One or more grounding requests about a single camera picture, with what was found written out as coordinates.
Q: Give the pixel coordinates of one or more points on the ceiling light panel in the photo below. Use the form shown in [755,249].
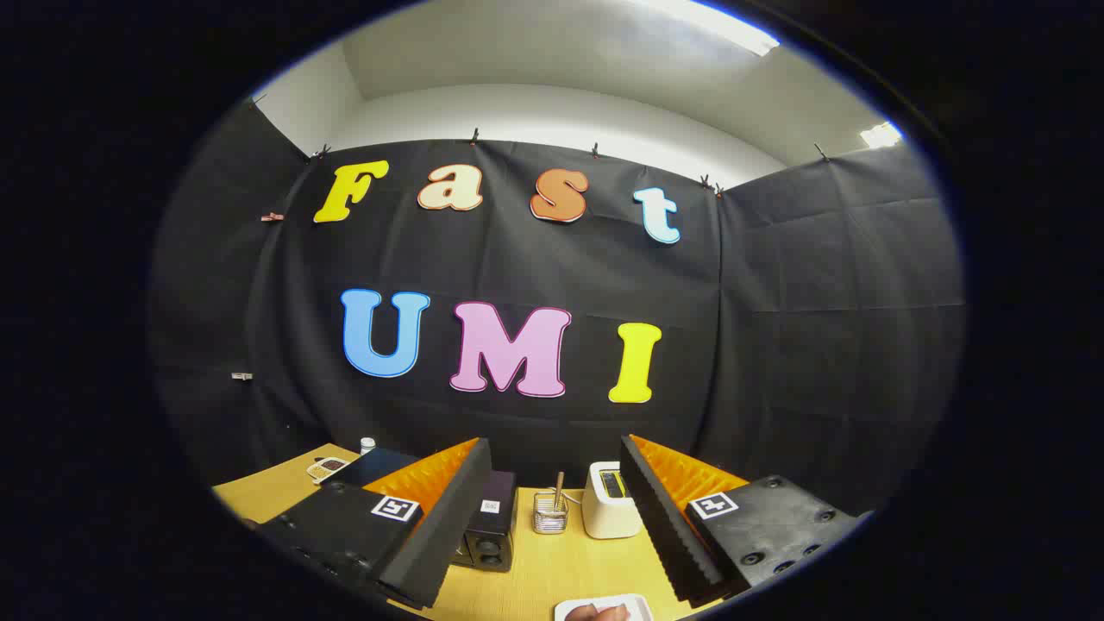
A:
[880,134]
[716,21]

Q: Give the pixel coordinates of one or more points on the row of small black clips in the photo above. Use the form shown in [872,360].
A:
[473,136]

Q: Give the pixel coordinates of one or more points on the clear glass jar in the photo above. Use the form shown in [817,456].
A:
[549,520]

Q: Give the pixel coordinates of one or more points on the small white dish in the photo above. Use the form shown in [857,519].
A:
[325,469]

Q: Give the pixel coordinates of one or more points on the black backdrop cloth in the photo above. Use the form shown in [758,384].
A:
[776,345]

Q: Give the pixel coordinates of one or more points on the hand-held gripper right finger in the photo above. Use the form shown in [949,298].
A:
[660,526]

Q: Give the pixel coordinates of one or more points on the white pop-up toaster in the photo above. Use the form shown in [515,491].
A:
[608,513]

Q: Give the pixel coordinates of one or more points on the black toaster oven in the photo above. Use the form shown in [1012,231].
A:
[488,535]

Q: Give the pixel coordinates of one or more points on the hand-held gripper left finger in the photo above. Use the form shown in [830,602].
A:
[448,535]

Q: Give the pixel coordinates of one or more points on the white rectangular plate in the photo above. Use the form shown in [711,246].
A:
[642,604]

